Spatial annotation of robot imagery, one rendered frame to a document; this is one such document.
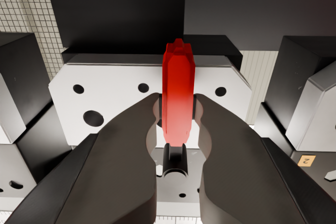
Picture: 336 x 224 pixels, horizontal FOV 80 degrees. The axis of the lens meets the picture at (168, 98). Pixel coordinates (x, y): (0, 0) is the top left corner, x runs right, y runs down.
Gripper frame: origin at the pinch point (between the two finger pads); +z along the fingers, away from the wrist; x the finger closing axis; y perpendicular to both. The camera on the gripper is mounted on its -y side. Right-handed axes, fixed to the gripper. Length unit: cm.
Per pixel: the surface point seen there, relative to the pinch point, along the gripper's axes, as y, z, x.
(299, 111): 3.6, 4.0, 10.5
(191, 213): 17.8, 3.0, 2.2
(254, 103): 172, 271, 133
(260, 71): 115, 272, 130
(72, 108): 2.7, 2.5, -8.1
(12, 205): 17.3, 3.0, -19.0
